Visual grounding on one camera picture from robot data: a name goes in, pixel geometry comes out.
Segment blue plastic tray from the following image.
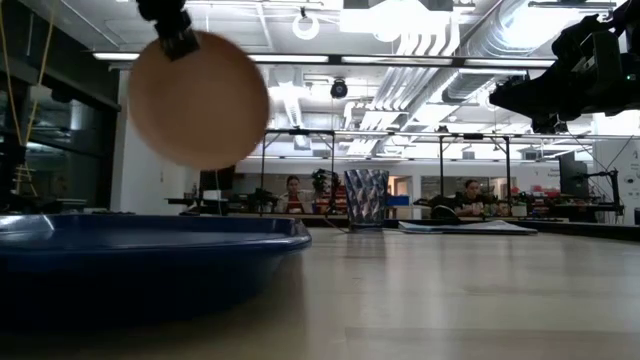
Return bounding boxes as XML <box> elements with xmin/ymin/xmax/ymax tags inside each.
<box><xmin>0</xmin><ymin>214</ymin><xmax>314</xmax><ymax>329</ymax></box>

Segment black monitor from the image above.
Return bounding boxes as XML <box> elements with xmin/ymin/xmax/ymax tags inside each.
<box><xmin>558</xmin><ymin>152</ymin><xmax>591</xmax><ymax>199</ymax></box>

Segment person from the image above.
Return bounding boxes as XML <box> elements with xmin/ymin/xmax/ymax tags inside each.
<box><xmin>276</xmin><ymin>174</ymin><xmax>315</xmax><ymax>215</ymax></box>
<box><xmin>451</xmin><ymin>178</ymin><xmax>495</xmax><ymax>218</ymax></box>

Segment round orange plate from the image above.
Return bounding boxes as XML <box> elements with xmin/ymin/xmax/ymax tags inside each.
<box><xmin>127</xmin><ymin>30</ymin><xmax>271</xmax><ymax>171</ymax></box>

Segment yellow cable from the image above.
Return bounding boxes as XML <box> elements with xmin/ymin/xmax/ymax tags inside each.
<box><xmin>0</xmin><ymin>0</ymin><xmax>56</xmax><ymax>197</ymax></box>

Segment black hanging camera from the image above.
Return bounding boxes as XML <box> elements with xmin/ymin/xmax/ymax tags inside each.
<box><xmin>329</xmin><ymin>77</ymin><xmax>350</xmax><ymax>100</ymax></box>

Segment dark illustrated book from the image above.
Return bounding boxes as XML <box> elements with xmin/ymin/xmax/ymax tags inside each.
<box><xmin>398</xmin><ymin>219</ymin><xmax>539</xmax><ymax>237</ymax></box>

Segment blue faceted cup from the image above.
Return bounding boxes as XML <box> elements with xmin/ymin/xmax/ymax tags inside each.
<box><xmin>343</xmin><ymin>168</ymin><xmax>390</xmax><ymax>233</ymax></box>

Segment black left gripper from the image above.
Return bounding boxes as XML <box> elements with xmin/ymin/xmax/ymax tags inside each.
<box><xmin>135</xmin><ymin>0</ymin><xmax>201</xmax><ymax>62</ymax></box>

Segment black background rig frame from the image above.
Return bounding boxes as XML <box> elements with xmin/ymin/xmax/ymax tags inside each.
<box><xmin>258</xmin><ymin>128</ymin><xmax>337</xmax><ymax>217</ymax></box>
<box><xmin>437</xmin><ymin>132</ymin><xmax>513</xmax><ymax>212</ymax></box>

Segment white ring lamp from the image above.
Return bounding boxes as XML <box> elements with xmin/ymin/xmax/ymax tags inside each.
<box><xmin>292</xmin><ymin>12</ymin><xmax>321</xmax><ymax>42</ymax></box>

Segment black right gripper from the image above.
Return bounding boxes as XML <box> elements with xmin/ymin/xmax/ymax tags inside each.
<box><xmin>489</xmin><ymin>14</ymin><xmax>626</xmax><ymax>135</ymax></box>

